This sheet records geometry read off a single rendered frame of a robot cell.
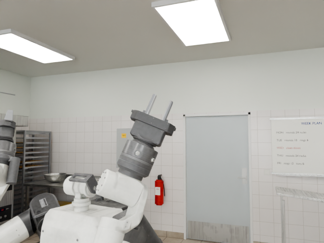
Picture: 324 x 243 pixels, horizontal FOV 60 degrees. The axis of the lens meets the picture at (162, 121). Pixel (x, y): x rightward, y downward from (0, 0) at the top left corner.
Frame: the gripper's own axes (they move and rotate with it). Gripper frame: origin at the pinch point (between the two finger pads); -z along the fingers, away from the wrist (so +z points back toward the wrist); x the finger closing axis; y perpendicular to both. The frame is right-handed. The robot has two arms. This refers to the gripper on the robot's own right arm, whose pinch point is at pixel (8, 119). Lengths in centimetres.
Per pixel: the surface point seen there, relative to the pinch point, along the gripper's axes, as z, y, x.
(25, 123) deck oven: -156, -12, -319
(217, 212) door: -15, -308, -257
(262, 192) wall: -33, -347, -192
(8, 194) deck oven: -59, -6, -373
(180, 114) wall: -173, -245, -238
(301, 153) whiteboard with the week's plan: -77, -376, -128
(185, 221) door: -9, -273, -298
